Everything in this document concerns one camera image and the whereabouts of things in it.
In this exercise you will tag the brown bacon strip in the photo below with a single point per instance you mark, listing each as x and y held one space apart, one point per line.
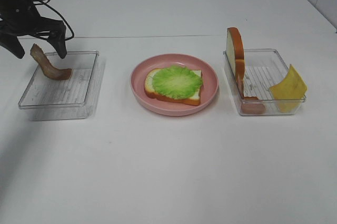
48 69

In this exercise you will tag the green lettuce leaf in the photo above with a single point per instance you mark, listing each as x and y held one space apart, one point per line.
176 83

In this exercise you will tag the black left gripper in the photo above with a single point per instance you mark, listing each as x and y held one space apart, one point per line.
21 17

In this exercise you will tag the bread slice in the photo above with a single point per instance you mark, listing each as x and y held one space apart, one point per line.
192 100
235 56

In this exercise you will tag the yellow cheese slice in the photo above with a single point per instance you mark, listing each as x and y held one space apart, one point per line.
287 92

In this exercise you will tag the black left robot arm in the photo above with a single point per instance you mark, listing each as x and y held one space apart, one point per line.
21 17

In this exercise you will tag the pink round plate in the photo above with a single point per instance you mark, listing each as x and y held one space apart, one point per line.
208 90

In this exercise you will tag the right clear plastic tray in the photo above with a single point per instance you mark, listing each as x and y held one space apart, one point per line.
263 69

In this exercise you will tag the clear plastic tray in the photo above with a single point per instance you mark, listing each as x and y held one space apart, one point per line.
75 98
263 69

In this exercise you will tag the left clear plastic tray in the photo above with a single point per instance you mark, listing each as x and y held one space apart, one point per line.
75 98

